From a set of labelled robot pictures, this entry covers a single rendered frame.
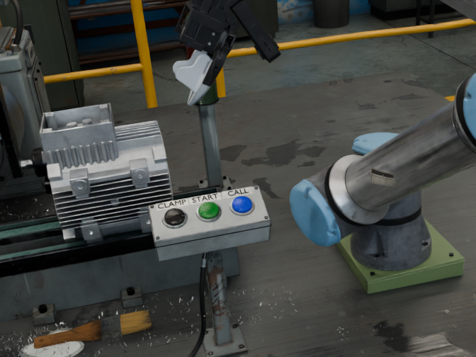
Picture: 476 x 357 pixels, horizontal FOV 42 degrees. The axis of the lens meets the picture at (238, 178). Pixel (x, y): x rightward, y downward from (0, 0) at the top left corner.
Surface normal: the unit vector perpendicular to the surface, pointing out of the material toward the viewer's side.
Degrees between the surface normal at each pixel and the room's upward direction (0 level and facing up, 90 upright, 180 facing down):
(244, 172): 0
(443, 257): 4
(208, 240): 111
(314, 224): 97
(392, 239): 72
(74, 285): 90
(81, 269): 90
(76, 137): 90
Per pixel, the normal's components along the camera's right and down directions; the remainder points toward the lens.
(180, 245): 0.23, 0.73
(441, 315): -0.08, -0.88
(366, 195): -0.62, 0.59
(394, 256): -0.14, 0.16
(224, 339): 0.22, 0.44
